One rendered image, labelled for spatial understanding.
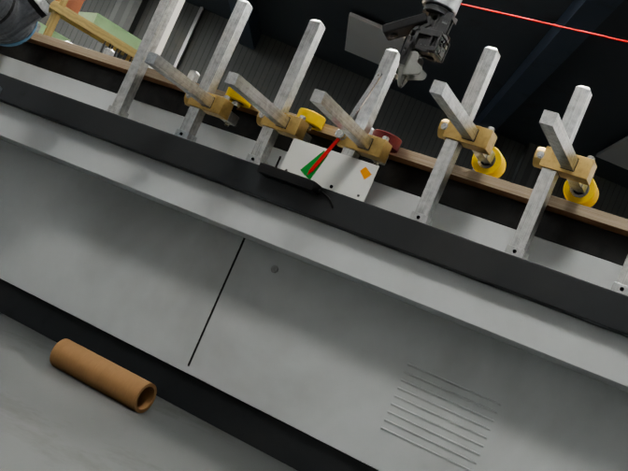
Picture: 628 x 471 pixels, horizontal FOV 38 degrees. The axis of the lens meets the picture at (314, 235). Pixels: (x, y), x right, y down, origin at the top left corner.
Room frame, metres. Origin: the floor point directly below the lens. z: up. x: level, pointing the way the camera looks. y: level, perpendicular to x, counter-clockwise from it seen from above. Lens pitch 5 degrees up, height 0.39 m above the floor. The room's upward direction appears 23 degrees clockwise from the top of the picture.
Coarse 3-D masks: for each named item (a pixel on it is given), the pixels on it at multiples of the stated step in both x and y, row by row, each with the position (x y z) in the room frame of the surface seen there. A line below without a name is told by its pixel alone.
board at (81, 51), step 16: (48, 48) 3.13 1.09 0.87; (64, 48) 3.02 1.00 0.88; (80, 48) 2.99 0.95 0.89; (112, 64) 2.92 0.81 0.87; (128, 64) 2.89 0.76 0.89; (160, 80) 2.83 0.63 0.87; (256, 112) 2.67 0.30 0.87; (336, 128) 2.53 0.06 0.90; (400, 160) 2.46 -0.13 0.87; (416, 160) 2.41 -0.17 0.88; (432, 160) 2.39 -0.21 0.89; (464, 176) 2.34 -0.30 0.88; (480, 176) 2.32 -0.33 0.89; (496, 192) 2.34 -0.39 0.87; (512, 192) 2.28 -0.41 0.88; (528, 192) 2.26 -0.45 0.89; (560, 208) 2.22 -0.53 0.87; (576, 208) 2.21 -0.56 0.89; (592, 208) 2.19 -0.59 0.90; (592, 224) 2.23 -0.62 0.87; (608, 224) 2.17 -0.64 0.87; (624, 224) 2.15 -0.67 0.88
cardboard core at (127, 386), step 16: (64, 352) 2.41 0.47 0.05; (80, 352) 2.41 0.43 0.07; (64, 368) 2.42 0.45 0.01; (80, 368) 2.38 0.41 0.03; (96, 368) 2.36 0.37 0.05; (112, 368) 2.36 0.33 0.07; (96, 384) 2.36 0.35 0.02; (112, 384) 2.33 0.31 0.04; (128, 384) 2.32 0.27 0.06; (144, 384) 2.31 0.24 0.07; (128, 400) 2.31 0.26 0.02; (144, 400) 2.36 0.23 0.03
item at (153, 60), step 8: (152, 56) 2.27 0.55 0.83; (160, 56) 2.27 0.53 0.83; (152, 64) 2.27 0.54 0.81; (160, 64) 2.28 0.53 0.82; (168, 64) 2.31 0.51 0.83; (160, 72) 2.32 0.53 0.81; (168, 72) 2.32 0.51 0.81; (176, 72) 2.34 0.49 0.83; (176, 80) 2.36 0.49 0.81; (184, 80) 2.38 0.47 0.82; (192, 80) 2.41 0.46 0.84; (184, 88) 2.40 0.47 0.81; (192, 88) 2.42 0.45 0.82; (200, 88) 2.45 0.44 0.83; (192, 96) 2.47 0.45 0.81; (200, 96) 2.46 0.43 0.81; (208, 96) 2.49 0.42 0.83; (208, 104) 2.51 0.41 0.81; (232, 112) 2.61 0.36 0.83; (224, 120) 2.61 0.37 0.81; (232, 120) 2.62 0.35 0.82
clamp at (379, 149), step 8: (376, 136) 2.29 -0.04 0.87; (336, 144) 2.35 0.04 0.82; (344, 144) 2.32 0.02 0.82; (352, 144) 2.31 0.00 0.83; (376, 144) 2.28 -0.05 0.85; (384, 144) 2.27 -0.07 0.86; (360, 152) 2.31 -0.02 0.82; (368, 152) 2.29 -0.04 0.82; (376, 152) 2.28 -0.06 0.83; (384, 152) 2.29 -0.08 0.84; (376, 160) 2.32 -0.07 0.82; (384, 160) 2.31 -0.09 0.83
